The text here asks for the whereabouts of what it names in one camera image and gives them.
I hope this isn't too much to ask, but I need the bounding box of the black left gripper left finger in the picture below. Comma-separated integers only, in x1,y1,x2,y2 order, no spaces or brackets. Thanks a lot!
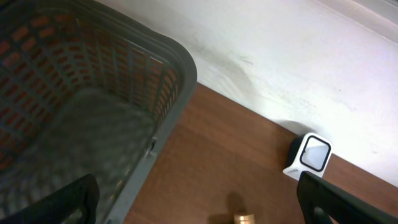
1,174,100,224

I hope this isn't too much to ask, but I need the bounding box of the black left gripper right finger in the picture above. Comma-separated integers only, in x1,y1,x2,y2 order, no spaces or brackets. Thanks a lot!
297,171,397,224

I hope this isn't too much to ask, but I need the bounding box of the white tube with gold cap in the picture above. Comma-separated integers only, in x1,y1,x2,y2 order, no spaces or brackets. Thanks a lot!
234,213,255,224

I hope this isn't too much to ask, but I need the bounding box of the white barcode scanner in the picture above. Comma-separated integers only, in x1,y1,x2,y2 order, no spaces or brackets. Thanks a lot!
282,133,333,180

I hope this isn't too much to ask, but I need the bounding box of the grey plastic mesh basket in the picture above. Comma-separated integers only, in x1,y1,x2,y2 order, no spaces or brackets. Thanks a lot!
1,0,197,223

